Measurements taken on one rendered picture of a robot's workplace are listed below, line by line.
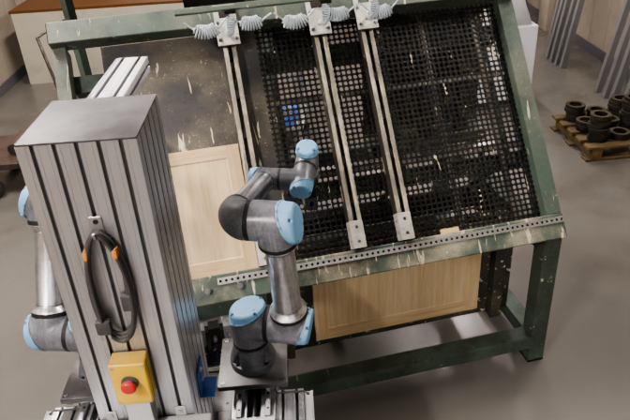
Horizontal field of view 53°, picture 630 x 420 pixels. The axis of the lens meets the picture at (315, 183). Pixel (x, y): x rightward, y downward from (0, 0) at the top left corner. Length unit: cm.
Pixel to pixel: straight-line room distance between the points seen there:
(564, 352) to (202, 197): 216
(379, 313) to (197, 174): 122
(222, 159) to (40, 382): 174
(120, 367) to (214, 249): 127
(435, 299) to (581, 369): 86
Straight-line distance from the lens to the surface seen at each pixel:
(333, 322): 330
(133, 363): 161
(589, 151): 585
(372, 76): 298
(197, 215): 282
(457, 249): 297
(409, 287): 331
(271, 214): 167
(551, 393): 357
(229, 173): 284
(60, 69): 300
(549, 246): 324
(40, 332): 217
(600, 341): 393
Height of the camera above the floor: 254
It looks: 29 degrees down
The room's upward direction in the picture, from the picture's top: 4 degrees counter-clockwise
